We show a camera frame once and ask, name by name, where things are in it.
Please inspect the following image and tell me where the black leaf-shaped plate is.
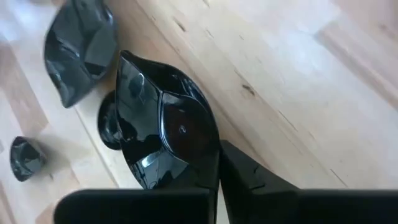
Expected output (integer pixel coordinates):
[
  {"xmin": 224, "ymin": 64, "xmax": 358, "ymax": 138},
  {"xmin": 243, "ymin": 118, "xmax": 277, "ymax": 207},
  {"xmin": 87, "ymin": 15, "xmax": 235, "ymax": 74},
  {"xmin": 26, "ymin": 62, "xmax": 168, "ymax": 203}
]
[
  {"xmin": 114, "ymin": 49, "xmax": 221, "ymax": 191},
  {"xmin": 42, "ymin": 0, "xmax": 118, "ymax": 109}
]

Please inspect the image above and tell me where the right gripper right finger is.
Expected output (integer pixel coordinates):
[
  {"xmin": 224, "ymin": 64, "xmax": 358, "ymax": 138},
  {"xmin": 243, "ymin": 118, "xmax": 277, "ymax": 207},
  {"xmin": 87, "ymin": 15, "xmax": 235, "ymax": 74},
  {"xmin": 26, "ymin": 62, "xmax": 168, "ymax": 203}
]
[{"xmin": 219, "ymin": 139, "xmax": 398, "ymax": 224}]

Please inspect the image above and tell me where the black teardrop plate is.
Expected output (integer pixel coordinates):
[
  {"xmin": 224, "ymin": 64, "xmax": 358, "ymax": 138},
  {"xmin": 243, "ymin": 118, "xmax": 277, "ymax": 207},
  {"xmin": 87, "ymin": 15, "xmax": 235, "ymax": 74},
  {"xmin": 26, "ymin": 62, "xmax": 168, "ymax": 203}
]
[{"xmin": 9, "ymin": 136, "xmax": 47, "ymax": 183}]

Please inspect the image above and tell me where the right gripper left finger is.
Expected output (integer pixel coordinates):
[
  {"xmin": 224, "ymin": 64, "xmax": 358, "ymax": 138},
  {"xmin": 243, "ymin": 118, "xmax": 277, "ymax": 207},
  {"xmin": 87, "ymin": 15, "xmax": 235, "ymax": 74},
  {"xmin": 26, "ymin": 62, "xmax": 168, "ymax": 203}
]
[{"xmin": 53, "ymin": 186, "xmax": 220, "ymax": 224}]

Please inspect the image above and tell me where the black round saucer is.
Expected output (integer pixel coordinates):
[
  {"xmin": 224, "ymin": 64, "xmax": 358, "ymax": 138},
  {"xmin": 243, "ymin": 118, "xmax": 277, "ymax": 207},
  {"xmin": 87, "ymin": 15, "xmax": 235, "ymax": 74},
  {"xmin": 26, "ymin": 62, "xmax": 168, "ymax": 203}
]
[{"xmin": 97, "ymin": 89, "xmax": 123, "ymax": 151}]

